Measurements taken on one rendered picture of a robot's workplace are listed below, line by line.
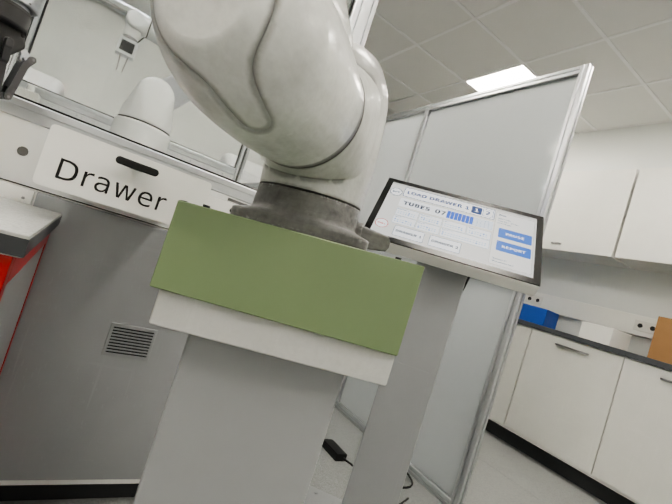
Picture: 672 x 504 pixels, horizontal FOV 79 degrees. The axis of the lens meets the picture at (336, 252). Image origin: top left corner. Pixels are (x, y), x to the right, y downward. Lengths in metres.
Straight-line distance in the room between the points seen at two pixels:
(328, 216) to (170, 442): 0.33
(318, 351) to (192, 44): 0.33
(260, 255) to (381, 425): 0.99
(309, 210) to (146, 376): 0.91
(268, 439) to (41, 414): 0.88
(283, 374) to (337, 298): 0.12
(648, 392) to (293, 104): 2.87
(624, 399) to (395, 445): 1.97
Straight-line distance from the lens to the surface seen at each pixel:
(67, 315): 1.26
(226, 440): 0.56
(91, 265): 1.23
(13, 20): 1.00
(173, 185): 0.89
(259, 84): 0.36
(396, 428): 1.37
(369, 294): 0.47
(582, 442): 3.21
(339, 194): 0.54
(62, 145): 0.89
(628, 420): 3.10
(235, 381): 0.53
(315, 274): 0.46
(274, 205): 0.54
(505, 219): 1.40
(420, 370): 1.32
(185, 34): 0.36
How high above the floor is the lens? 0.84
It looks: 2 degrees up
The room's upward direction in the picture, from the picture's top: 18 degrees clockwise
